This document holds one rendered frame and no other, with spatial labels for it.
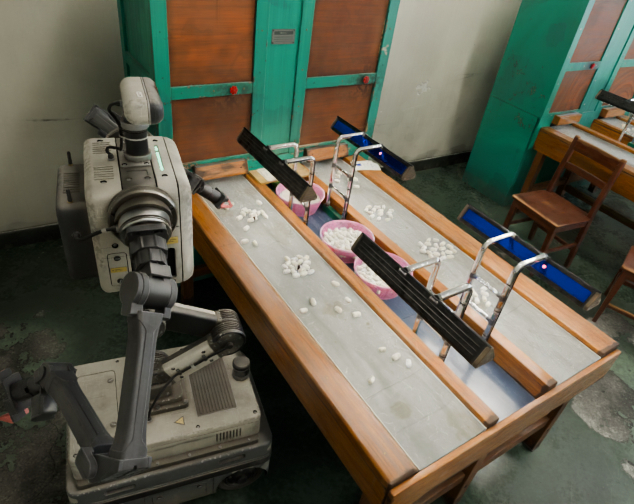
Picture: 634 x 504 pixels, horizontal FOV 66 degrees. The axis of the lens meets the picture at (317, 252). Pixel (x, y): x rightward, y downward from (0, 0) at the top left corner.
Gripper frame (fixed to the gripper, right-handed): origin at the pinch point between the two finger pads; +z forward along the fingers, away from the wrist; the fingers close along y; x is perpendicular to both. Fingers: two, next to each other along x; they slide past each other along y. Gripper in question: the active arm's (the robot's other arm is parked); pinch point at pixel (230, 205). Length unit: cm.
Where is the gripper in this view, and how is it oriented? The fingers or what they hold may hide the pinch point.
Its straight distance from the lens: 234.1
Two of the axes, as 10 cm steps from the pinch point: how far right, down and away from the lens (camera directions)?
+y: -5.4, -5.4, 6.5
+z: 5.6, 3.4, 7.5
